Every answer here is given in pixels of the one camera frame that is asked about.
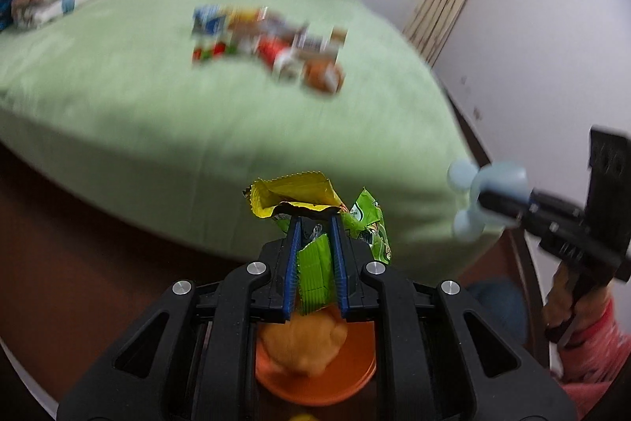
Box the yellow orange cloth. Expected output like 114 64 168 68
258 310 349 377

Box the green yellow snack wrapper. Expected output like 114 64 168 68
244 172 392 317

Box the light blue plastic cup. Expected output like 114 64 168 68
447 159 532 241

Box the orange white knit sock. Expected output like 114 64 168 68
302 60 344 94

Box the orange plastic trash bucket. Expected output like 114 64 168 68
256 322 377 407

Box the right hand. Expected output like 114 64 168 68
542 263 612 330

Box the red white paper cup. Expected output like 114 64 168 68
256 36 297 77

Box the green bed blanket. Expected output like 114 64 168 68
1 0 499 284

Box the beige paper cup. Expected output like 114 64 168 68
295 25 349 62

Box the silver crumpled wrapper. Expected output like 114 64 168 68
261 15 309 46

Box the red green candy wrapper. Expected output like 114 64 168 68
191 41 237 63

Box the brown yellow snack bag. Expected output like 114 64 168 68
227 7 266 44

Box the blue white snack bag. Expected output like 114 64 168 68
191 4 228 36

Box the white blue folded quilt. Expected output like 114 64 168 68
13 0 93 30

